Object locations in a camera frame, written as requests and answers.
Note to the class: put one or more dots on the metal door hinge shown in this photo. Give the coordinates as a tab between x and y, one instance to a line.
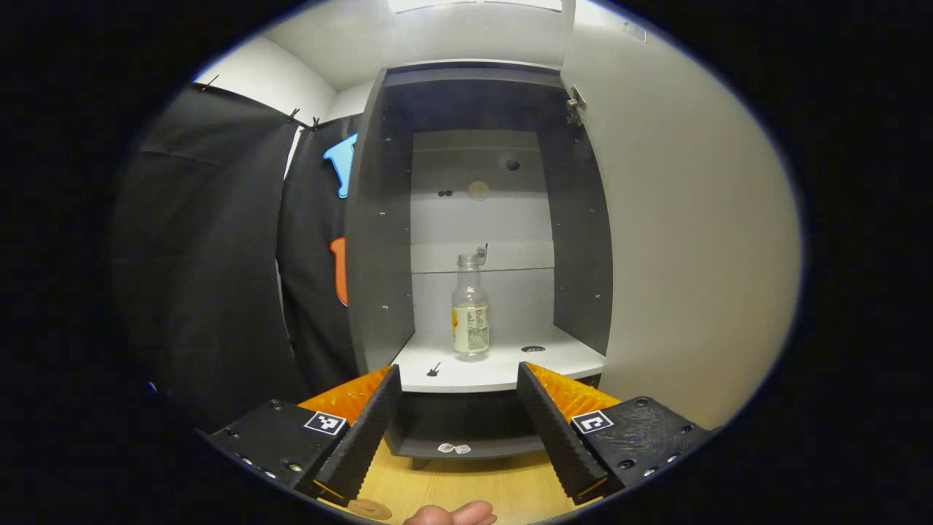
576	106

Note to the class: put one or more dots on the dark grey cabinet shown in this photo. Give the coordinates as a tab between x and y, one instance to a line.
379	255

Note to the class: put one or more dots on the black backdrop cloth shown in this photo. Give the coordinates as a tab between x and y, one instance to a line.
211	255

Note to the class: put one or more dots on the round wooden coaster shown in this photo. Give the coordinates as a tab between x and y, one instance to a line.
368	508

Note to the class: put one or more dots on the ceiling light panel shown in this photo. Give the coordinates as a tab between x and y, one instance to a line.
474	4

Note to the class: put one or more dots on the grey cabinet door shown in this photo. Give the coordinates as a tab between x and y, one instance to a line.
692	240

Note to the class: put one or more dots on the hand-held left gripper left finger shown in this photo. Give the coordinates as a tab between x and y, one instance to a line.
364	437

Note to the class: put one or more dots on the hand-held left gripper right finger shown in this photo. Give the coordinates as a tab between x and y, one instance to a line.
557	437

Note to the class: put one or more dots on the clear plastic bottle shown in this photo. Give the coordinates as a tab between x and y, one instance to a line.
470	321

